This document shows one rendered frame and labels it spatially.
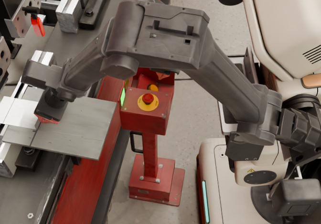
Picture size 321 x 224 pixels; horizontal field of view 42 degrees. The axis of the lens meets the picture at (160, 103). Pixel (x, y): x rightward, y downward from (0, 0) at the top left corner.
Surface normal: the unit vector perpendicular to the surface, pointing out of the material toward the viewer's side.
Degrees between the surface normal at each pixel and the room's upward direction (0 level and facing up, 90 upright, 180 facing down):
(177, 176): 0
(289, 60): 90
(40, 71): 33
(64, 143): 0
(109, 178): 0
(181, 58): 21
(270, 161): 90
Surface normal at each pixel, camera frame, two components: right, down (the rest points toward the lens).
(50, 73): 0.43, -0.11
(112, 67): -0.23, 0.95
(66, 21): -0.21, 0.81
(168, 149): 0.00, -0.57
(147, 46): -0.13, -0.25
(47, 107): 0.48, -0.40
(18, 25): 0.98, 0.17
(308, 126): -0.80, -0.32
